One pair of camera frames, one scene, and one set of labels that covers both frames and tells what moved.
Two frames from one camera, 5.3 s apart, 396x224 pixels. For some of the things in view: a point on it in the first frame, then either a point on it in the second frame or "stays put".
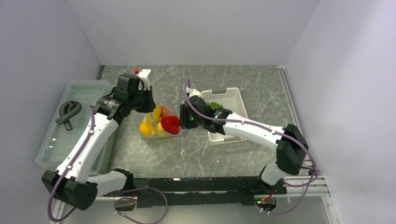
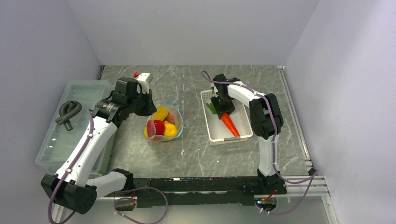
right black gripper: x=184 y=112 → x=229 y=109
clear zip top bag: x=164 y=121 stays put
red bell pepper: x=170 y=124 → x=155 y=127
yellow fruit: x=157 y=113 stays put
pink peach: x=165 y=112 → x=170 y=118
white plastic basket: x=232 y=101 stays put
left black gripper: x=150 y=105 stays put
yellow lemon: x=160 y=132 → x=170 y=129
